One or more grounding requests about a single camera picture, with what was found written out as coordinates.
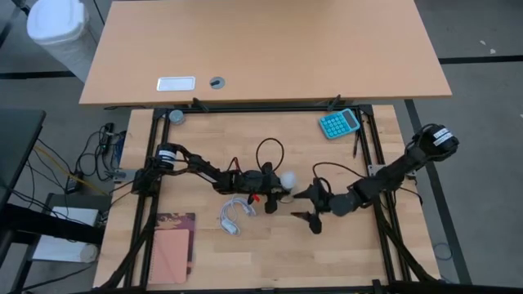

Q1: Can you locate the black left wrist camera cable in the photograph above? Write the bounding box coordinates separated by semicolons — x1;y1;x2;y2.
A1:
255;137;285;172

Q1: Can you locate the teal calculator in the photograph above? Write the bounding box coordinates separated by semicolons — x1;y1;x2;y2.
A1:
318;108;361;140

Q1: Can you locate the white box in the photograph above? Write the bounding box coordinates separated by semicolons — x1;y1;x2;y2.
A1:
32;206;100;263

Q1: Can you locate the black floor cable tangle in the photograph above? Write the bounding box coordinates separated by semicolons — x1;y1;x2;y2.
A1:
75;122;127;180

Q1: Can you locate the white power cord with plug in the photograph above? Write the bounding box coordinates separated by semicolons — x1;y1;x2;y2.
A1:
219;195;257;236

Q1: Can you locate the white trash bin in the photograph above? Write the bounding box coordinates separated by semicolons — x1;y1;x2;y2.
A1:
26;0;97;82

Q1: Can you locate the black aluminium table frame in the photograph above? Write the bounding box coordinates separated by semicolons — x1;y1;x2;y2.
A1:
93;104;446;294

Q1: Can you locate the black side table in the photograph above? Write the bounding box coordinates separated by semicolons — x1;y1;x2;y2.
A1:
0;108;47;213

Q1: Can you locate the white lightbulb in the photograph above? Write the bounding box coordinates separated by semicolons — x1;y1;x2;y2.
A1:
279;171;297;190

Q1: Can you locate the black power adapter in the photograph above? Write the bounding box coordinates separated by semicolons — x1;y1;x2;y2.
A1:
65;171;82;195

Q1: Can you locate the yellow floor cable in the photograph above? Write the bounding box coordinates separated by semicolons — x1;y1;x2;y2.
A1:
34;145;108;196

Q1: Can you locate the pink spiral notebook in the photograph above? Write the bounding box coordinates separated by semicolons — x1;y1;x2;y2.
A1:
147;228;191;285

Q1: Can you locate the light wooden desk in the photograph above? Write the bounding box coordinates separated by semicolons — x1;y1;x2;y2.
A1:
78;0;454;107

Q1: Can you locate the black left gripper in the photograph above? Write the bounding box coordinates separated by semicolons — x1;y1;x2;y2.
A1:
235;161;284;215

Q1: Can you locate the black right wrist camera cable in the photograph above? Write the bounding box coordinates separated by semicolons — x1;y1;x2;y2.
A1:
312;162;369;180

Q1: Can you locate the black floor beam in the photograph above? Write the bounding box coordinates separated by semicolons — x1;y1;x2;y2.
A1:
0;203;105;246

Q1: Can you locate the silver rectangular desk plate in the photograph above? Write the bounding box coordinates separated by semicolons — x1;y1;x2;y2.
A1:
156;76;196;92

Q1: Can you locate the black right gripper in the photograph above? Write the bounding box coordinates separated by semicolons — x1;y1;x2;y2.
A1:
290;177;358;235

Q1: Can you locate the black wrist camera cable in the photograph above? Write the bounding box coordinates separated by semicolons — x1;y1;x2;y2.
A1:
312;162;369;180
255;137;285;172

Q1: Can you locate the dark patterned book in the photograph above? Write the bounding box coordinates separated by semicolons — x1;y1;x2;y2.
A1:
154;212;196;275

